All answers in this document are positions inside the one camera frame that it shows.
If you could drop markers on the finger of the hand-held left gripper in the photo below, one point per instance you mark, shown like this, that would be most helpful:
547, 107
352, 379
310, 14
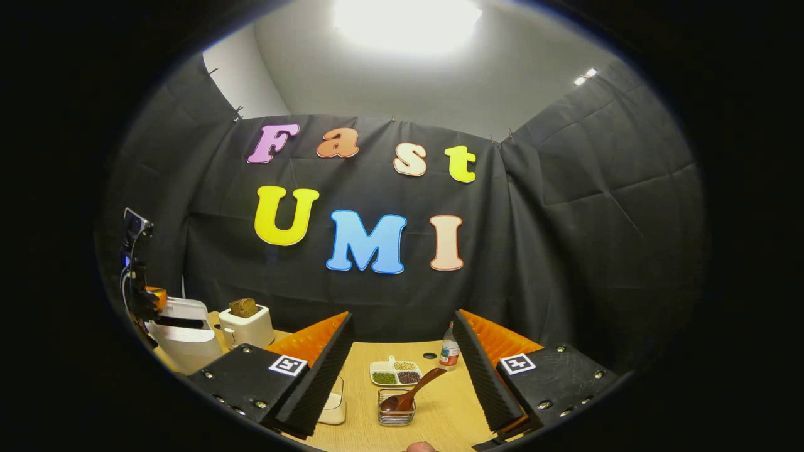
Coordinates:
157, 296

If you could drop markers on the clear plastic water bottle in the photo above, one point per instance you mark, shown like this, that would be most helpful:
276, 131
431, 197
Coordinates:
448, 351

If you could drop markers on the black backdrop cloth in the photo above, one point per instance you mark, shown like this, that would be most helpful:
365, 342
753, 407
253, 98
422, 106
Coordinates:
565, 220

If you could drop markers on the white rice cooker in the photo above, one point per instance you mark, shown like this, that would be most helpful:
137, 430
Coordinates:
188, 345

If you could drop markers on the brown wooden spoon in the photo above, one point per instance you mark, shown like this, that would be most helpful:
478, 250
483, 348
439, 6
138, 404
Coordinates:
408, 395

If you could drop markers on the green mung beans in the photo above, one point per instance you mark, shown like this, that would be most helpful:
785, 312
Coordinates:
384, 378

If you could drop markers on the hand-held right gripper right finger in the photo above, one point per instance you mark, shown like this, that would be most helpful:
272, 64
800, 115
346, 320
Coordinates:
480, 376

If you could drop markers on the yellow soybeans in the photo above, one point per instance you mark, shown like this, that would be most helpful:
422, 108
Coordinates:
405, 365

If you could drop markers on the white toaster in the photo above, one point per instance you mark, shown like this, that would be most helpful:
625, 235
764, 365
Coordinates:
248, 329

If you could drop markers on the brown bread slices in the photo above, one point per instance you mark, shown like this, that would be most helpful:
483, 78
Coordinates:
243, 307

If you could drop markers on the ceiling light panel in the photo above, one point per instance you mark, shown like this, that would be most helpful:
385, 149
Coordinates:
408, 22

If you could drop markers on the white divided rice dish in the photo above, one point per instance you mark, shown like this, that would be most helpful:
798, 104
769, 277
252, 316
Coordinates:
380, 366

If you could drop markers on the dark red beans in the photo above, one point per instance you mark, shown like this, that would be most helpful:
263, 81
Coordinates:
409, 377

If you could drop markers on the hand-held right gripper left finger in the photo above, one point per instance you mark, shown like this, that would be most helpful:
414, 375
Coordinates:
323, 376

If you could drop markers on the small ceiling light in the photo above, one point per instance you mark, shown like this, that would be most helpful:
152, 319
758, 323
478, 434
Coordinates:
584, 76

